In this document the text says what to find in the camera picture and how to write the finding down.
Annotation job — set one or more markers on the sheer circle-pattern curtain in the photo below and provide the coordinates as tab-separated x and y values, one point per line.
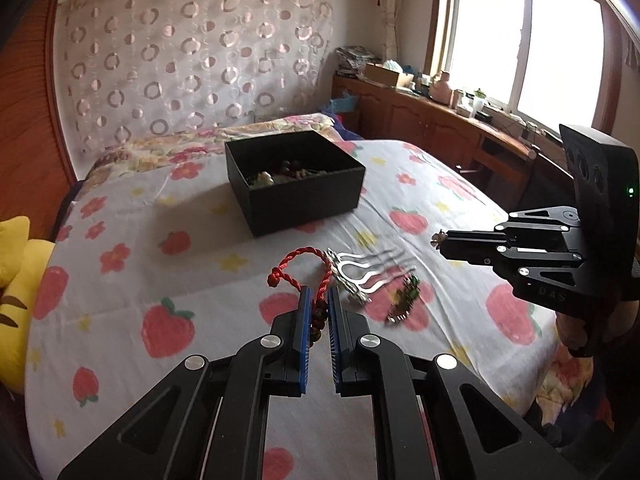
190	55

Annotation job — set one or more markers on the green-capped bottle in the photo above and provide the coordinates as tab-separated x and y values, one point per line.
478	102

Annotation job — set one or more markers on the person's right hand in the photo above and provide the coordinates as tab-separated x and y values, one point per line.
572	332

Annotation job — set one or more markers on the stack of newspapers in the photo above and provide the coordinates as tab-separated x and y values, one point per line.
355	60

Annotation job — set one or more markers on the blue bag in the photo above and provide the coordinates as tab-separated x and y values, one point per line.
340	102

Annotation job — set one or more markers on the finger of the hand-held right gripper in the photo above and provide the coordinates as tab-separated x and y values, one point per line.
540	222
540	262

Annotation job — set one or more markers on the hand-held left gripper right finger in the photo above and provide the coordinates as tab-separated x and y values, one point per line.
336	355

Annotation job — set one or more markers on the long wooden cabinet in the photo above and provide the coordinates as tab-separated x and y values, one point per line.
415	120

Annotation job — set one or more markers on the silver hair comb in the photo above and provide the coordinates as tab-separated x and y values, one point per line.
360	267

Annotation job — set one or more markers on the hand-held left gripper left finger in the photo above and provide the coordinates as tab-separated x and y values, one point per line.
305	350

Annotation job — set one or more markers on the green jewelled hairpin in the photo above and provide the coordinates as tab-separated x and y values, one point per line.
402	300

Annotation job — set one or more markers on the black square box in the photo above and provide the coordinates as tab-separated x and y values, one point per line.
300	205

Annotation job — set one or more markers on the small flower earring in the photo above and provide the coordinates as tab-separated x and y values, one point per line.
439	240

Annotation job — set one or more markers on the floral quilt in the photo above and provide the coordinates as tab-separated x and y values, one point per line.
190	142

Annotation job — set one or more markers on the brown wooden wardrobe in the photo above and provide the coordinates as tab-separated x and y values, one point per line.
30	110

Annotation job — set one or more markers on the cardboard box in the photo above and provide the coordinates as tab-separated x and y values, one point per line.
387	77

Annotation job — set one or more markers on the purple blanket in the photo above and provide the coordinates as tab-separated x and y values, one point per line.
352	130

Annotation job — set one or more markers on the strawberry-print bedsheet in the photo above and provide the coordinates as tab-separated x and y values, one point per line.
175	280

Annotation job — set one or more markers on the wooden chair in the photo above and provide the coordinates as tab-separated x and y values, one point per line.
500	160

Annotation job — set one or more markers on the yellow plush toy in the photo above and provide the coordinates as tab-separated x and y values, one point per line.
20	300

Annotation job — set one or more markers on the pale window curtain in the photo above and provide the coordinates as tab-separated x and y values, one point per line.
389	10

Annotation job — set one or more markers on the white plastic bag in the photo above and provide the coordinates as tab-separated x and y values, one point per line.
392	66

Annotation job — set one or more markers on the wooden-framed window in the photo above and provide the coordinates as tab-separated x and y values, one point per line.
525	40

